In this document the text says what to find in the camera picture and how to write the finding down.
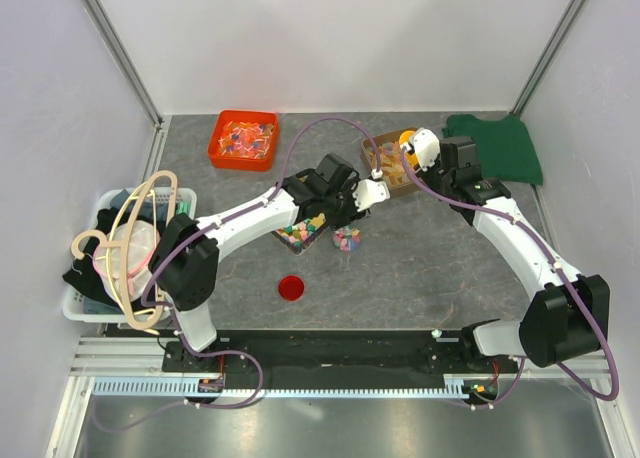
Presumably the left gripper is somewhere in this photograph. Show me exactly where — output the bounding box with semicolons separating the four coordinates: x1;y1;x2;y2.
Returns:
323;177;371;232

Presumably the clear glass jar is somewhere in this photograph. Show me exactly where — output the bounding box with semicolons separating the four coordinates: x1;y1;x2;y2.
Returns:
332;226;361;252

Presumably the star candy tin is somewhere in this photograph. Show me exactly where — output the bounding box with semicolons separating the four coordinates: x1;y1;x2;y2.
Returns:
272;214;328;255

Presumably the yellow plastic scoop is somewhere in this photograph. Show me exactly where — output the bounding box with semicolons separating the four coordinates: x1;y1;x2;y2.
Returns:
398;130;415;147

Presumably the orange candy box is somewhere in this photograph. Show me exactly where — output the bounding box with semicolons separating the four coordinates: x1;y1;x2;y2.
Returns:
207;110;279;172

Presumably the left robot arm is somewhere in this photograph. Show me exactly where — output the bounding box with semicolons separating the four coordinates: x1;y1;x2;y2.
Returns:
149;153;378;371

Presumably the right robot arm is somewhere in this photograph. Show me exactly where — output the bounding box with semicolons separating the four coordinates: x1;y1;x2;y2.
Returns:
414;135;610;372

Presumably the green folded cloth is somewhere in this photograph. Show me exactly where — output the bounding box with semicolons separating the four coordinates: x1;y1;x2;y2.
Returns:
442;114;543;186

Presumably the brown gummy candy box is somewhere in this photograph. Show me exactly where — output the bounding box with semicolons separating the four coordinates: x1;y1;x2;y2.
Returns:
361;128;427;198

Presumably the red jar lid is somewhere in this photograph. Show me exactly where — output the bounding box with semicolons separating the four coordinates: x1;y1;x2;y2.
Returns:
278;275;305;301

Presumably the beige clothes hanger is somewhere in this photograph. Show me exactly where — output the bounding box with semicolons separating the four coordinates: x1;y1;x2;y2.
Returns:
70;170;178;333

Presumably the white laundry basket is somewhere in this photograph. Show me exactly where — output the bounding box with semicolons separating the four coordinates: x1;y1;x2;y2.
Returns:
62;186;197;324

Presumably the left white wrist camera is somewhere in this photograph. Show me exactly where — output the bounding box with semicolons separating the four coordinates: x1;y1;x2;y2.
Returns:
352;179;390;212

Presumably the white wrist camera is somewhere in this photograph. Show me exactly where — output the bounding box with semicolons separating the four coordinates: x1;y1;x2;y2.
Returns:
352;179;390;212
408;128;440;171

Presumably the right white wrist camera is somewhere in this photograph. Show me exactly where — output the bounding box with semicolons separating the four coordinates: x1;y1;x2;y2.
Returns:
408;128;440;171

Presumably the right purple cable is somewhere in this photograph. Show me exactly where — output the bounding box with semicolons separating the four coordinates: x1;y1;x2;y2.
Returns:
402;142;621;412

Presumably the purple cable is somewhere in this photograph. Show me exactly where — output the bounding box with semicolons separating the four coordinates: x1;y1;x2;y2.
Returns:
89;116;386;432
402;142;621;412

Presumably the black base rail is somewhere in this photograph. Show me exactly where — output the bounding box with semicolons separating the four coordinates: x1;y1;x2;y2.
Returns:
159;327;521;379

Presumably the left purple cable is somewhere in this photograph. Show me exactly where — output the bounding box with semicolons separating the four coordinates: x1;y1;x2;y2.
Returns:
89;116;386;432

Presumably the white cable duct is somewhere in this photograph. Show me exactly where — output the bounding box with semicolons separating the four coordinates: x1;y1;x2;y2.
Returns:
93;376;499;399

